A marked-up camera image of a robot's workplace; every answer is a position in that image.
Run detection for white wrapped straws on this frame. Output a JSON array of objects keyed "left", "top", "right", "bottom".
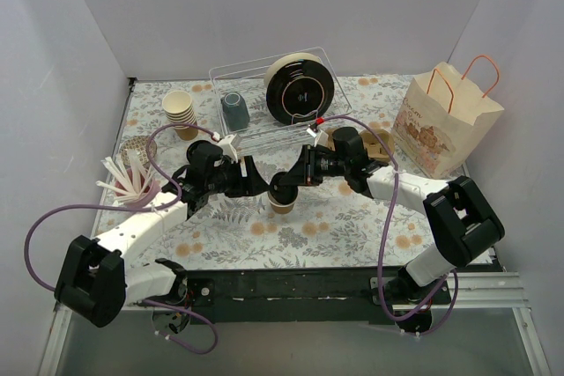
[{"left": 96, "top": 149, "right": 155, "bottom": 209}]

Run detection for floral table mat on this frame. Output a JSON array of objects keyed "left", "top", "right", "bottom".
[{"left": 86, "top": 74, "right": 490, "bottom": 272}]

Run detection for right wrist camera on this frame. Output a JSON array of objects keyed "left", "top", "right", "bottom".
[{"left": 307, "top": 117, "right": 329, "bottom": 147}]

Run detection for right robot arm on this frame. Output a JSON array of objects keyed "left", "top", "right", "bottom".
[{"left": 269, "top": 127, "right": 505, "bottom": 304}]

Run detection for teal ceramic cup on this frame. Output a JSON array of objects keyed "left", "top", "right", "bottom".
[{"left": 221, "top": 92, "right": 250, "bottom": 132}]

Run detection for black round plate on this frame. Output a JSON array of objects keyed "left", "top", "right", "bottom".
[{"left": 265, "top": 60, "right": 335, "bottom": 125}]

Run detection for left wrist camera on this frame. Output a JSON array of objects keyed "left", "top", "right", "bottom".
[{"left": 211, "top": 132, "right": 241, "bottom": 162}]

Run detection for brown paper cup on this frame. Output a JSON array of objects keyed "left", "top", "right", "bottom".
[{"left": 269, "top": 198, "right": 295, "bottom": 215}]

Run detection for paper takeout bag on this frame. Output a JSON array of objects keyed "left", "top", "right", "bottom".
[{"left": 392, "top": 55, "right": 504, "bottom": 179}]

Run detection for stack of paper cups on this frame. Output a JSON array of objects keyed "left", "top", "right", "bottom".
[{"left": 161, "top": 90, "right": 198, "bottom": 141}]

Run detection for cream plate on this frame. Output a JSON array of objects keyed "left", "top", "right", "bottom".
[{"left": 263, "top": 52, "right": 322, "bottom": 87}]

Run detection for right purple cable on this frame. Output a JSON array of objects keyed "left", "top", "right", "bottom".
[{"left": 323, "top": 114, "right": 459, "bottom": 335}]

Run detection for pink straw holder cup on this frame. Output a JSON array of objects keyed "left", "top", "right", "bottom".
[{"left": 114, "top": 167, "right": 160, "bottom": 209}]

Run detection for cardboard cup carrier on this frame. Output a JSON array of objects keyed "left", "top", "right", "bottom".
[{"left": 323, "top": 127, "right": 396, "bottom": 166}]

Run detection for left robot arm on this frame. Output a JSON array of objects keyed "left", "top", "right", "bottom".
[{"left": 55, "top": 141, "right": 269, "bottom": 328}]

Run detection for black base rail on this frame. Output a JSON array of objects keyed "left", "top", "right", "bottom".
[{"left": 136, "top": 266, "right": 455, "bottom": 324}]

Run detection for patterned small bowl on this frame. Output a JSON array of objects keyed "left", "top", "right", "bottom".
[{"left": 119, "top": 136, "right": 158, "bottom": 168}]

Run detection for clear wire dish rack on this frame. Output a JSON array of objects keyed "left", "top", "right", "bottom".
[{"left": 209, "top": 47, "right": 352, "bottom": 155}]

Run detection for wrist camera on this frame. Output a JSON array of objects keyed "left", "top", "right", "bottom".
[
  {"left": 307, "top": 117, "right": 329, "bottom": 147},
  {"left": 211, "top": 132, "right": 241, "bottom": 162}
]

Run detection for black coffee lid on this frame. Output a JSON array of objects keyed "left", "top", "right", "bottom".
[{"left": 269, "top": 183, "right": 299, "bottom": 205}]

